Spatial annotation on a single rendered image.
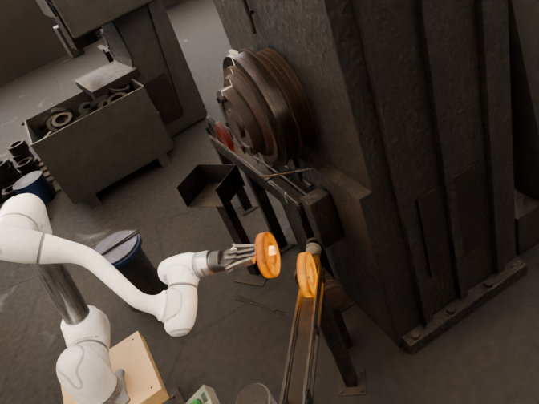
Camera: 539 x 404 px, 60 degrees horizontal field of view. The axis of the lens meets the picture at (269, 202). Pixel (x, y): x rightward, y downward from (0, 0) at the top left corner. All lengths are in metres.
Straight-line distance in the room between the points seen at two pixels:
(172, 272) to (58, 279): 0.45
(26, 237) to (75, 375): 0.57
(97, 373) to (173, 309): 0.46
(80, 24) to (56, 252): 2.82
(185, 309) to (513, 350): 1.35
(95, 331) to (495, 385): 1.59
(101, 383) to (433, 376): 1.32
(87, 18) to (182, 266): 2.90
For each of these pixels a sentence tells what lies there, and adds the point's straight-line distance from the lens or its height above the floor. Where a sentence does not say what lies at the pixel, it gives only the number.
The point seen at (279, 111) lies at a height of 1.18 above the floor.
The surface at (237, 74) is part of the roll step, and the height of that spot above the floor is 1.30.
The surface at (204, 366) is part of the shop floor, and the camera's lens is 2.51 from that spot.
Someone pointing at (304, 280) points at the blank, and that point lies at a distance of 1.56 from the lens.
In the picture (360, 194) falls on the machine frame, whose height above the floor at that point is 0.87.
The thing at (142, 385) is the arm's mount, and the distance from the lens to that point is 2.04.
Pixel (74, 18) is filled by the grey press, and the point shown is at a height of 1.40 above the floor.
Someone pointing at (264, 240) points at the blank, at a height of 0.90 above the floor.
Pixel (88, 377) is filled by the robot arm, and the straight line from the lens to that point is 1.92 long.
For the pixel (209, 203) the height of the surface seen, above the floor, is 0.60.
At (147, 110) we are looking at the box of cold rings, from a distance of 4.20.
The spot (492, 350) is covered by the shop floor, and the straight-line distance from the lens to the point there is 2.22.
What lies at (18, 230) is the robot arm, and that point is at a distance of 1.65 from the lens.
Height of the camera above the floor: 1.84
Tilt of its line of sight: 34 degrees down
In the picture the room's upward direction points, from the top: 23 degrees counter-clockwise
